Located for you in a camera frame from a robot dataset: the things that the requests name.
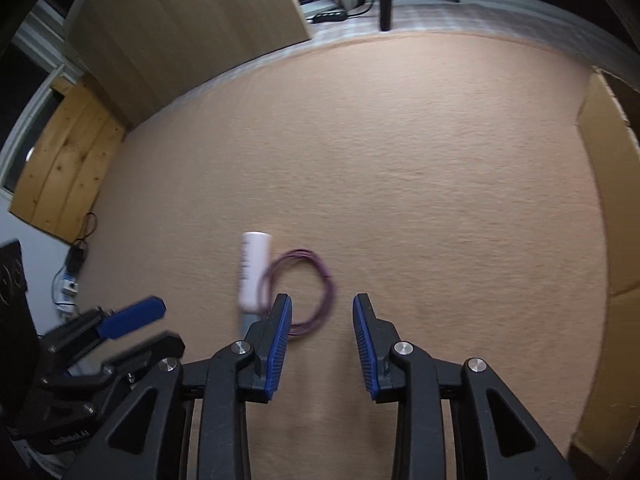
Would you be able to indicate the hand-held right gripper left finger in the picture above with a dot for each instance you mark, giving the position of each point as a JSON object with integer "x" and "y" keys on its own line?
{"x": 280, "y": 345}

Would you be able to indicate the pale pink cylindrical stick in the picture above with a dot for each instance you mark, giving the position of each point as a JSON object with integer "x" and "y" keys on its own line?
{"x": 252, "y": 270}

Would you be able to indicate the white wall socket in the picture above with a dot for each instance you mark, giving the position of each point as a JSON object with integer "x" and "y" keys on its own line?
{"x": 67, "y": 290}

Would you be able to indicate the black power adapter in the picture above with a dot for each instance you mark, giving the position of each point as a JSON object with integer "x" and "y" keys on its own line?
{"x": 76, "y": 260}

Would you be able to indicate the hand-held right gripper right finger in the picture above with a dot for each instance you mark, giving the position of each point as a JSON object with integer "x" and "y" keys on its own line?
{"x": 364, "y": 350}

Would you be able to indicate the cardboard box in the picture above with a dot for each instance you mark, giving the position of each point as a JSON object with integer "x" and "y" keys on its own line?
{"x": 615, "y": 185}

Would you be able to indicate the knotty wooden plank panel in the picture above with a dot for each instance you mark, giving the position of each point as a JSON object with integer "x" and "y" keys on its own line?
{"x": 65, "y": 160}

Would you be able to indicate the grey plaid blanket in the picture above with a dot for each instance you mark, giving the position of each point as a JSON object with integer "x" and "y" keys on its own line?
{"x": 450, "y": 15}

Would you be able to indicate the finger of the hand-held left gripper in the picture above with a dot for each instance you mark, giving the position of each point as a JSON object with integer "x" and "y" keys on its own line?
{"x": 135, "y": 312}
{"x": 150, "y": 347}

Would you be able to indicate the light wooden board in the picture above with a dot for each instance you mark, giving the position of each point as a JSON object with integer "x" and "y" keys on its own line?
{"x": 190, "y": 25}

